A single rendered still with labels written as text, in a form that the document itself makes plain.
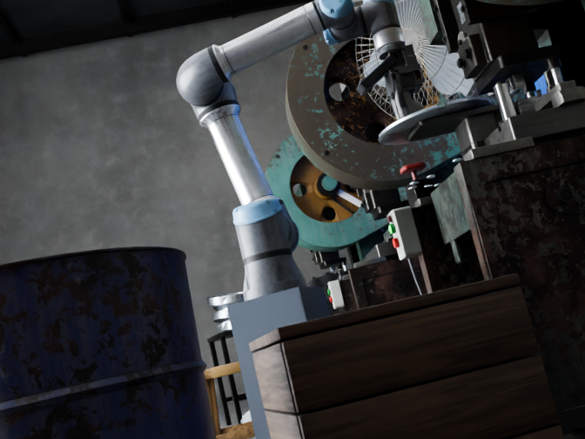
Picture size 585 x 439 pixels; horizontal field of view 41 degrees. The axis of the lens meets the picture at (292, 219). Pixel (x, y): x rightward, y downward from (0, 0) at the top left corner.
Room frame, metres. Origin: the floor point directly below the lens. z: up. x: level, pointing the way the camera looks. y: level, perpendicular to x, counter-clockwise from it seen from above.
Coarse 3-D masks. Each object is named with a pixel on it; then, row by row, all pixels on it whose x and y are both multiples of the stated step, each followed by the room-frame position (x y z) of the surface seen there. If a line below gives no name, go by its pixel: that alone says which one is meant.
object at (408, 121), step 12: (432, 108) 1.75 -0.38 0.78; (456, 108) 1.81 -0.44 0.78; (468, 108) 1.84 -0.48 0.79; (408, 120) 1.79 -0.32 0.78; (420, 120) 1.83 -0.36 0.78; (384, 132) 1.85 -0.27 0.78; (396, 132) 1.88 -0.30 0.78; (408, 132) 1.91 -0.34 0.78; (384, 144) 1.96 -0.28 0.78; (396, 144) 2.00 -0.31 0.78
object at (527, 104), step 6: (534, 96) 1.85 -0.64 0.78; (516, 102) 1.85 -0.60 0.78; (522, 102) 1.85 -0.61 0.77; (528, 102) 1.85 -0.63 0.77; (534, 102) 1.85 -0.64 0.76; (516, 108) 1.86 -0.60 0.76; (522, 108) 1.84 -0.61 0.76; (528, 108) 1.85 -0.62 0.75; (534, 108) 1.85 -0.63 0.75; (516, 114) 1.87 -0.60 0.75
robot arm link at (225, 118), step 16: (224, 96) 1.92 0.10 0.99; (208, 112) 1.92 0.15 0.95; (224, 112) 1.92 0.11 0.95; (208, 128) 1.96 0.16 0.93; (224, 128) 1.93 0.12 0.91; (240, 128) 1.94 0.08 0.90; (224, 144) 1.93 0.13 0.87; (240, 144) 1.93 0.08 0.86; (224, 160) 1.95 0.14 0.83; (240, 160) 1.92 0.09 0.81; (256, 160) 1.94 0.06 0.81; (240, 176) 1.92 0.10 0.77; (256, 176) 1.93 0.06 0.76; (240, 192) 1.93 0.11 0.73; (256, 192) 1.92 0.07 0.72
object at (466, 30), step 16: (464, 16) 1.92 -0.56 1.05; (528, 16) 1.86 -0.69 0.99; (464, 32) 1.94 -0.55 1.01; (480, 32) 1.86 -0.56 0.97; (496, 32) 1.84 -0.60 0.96; (512, 32) 1.85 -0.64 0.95; (528, 32) 1.85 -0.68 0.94; (464, 48) 1.90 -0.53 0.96; (480, 48) 1.86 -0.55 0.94; (496, 48) 1.84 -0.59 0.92; (512, 48) 1.85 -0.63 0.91; (528, 48) 1.85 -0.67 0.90; (464, 64) 1.93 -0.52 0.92; (480, 64) 1.87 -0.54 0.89
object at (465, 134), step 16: (464, 112) 1.83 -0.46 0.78; (480, 112) 1.84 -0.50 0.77; (496, 112) 1.88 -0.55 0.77; (416, 128) 1.86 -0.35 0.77; (432, 128) 1.88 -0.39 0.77; (448, 128) 1.92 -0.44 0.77; (464, 128) 1.88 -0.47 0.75; (480, 128) 1.86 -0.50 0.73; (464, 144) 1.91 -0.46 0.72; (480, 144) 1.86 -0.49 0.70; (464, 160) 1.93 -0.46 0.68
